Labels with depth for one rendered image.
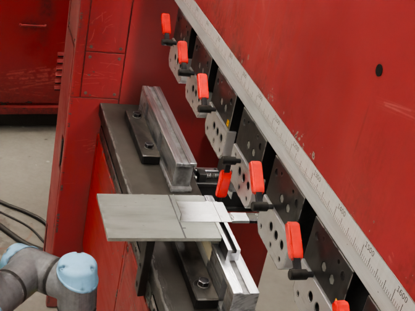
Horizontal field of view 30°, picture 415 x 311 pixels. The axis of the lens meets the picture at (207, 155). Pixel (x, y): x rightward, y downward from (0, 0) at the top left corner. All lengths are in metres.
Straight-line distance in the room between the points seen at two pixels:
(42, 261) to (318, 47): 0.65
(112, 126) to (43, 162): 1.54
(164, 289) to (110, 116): 0.87
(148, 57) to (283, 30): 1.16
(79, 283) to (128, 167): 0.83
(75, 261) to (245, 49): 0.55
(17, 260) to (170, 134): 0.87
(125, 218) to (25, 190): 1.97
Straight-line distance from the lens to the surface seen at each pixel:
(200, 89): 1.77
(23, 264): 1.50
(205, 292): 1.76
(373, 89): 1.14
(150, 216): 1.80
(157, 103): 2.42
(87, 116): 2.61
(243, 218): 1.86
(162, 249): 1.92
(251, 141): 1.55
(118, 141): 2.37
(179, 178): 2.15
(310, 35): 1.34
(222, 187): 1.61
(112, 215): 1.79
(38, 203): 3.64
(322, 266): 1.27
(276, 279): 3.43
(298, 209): 1.34
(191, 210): 1.85
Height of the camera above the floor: 1.98
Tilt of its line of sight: 28 degrees down
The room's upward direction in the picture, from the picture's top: 12 degrees clockwise
